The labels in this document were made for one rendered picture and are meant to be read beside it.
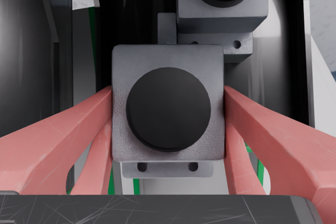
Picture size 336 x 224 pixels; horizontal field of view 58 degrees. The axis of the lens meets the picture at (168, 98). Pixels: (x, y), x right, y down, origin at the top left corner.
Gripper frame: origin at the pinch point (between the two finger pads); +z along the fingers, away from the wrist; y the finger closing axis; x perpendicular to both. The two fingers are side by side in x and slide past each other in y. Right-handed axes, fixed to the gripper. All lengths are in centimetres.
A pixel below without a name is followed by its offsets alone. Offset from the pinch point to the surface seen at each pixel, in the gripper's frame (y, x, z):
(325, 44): -61, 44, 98
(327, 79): -31, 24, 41
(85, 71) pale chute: 8.1, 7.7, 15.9
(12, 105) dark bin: 9.9, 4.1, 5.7
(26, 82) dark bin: 9.1, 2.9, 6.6
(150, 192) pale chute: 2.0, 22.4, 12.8
